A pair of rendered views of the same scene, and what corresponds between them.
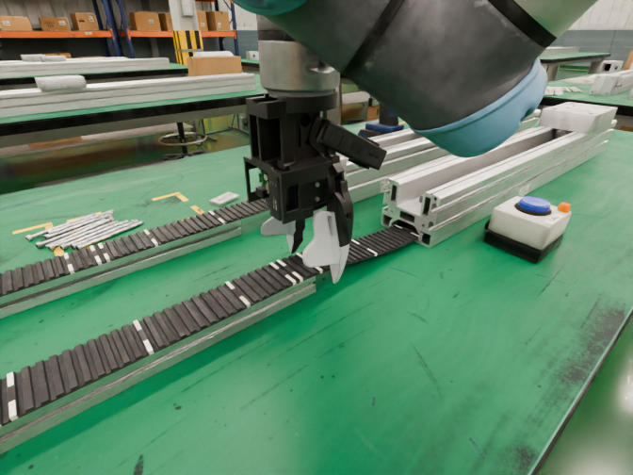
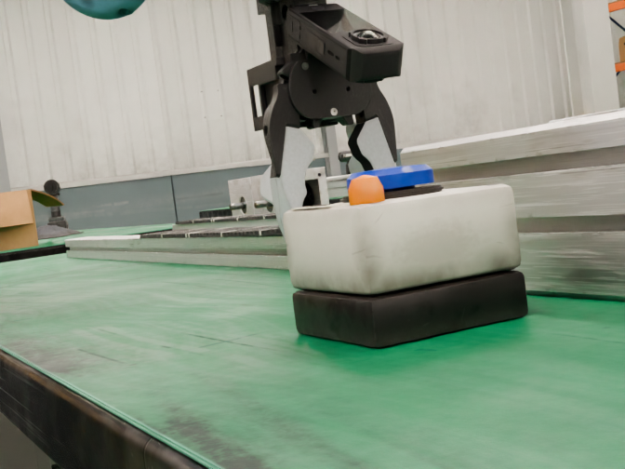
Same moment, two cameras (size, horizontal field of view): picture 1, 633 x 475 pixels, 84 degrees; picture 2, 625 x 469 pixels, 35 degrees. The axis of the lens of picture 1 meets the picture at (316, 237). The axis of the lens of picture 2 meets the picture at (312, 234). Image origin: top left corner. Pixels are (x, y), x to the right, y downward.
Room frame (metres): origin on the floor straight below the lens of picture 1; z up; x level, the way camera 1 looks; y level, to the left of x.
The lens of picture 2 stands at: (0.54, -0.76, 0.85)
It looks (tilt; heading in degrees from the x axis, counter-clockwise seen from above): 3 degrees down; 104
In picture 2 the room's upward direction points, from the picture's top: 7 degrees counter-clockwise
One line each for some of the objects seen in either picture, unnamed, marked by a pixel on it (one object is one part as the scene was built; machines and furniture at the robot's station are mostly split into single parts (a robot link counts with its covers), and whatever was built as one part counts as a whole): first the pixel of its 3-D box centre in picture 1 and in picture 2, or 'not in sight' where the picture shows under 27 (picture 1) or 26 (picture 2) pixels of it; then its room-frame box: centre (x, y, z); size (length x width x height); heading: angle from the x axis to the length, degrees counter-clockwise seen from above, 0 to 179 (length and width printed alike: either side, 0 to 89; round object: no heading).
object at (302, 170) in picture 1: (296, 155); (305, 57); (0.36, 0.02, 0.95); 0.09 x 0.08 x 0.12; 129
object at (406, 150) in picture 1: (446, 142); not in sight; (0.89, -0.33, 0.82); 0.80 x 0.10 x 0.09; 129
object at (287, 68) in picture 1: (301, 69); not in sight; (0.36, 0.01, 1.03); 0.08 x 0.08 x 0.05
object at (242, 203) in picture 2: not in sight; (259, 203); (0.04, 0.91, 0.83); 0.11 x 0.10 x 0.10; 40
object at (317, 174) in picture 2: not in sight; (284, 200); (0.12, 0.81, 0.83); 0.11 x 0.10 x 0.10; 43
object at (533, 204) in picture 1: (533, 206); (391, 188); (0.47, -0.32, 0.84); 0.04 x 0.04 x 0.02
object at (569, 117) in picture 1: (576, 122); not in sight; (0.90, -0.65, 0.87); 0.16 x 0.11 x 0.07; 129
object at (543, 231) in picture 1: (521, 224); (415, 255); (0.48, -0.31, 0.81); 0.10 x 0.08 x 0.06; 39
